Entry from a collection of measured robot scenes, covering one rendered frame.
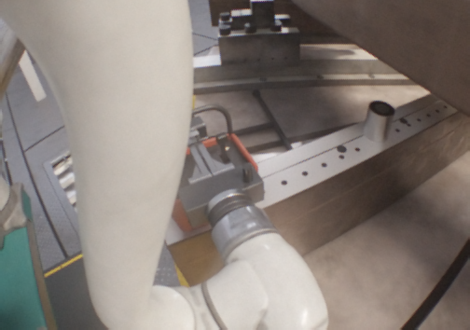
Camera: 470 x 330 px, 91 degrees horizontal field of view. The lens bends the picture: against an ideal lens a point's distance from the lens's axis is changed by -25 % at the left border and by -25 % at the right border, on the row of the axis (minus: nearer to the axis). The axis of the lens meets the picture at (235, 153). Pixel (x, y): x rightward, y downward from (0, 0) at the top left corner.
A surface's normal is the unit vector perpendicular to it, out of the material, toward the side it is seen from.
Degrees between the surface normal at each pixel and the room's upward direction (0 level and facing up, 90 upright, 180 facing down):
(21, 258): 0
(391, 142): 0
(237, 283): 19
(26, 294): 0
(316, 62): 71
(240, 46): 90
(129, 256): 92
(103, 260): 78
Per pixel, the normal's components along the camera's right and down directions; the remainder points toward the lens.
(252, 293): -0.35, -0.55
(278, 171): -0.09, -0.73
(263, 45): 0.02, 0.68
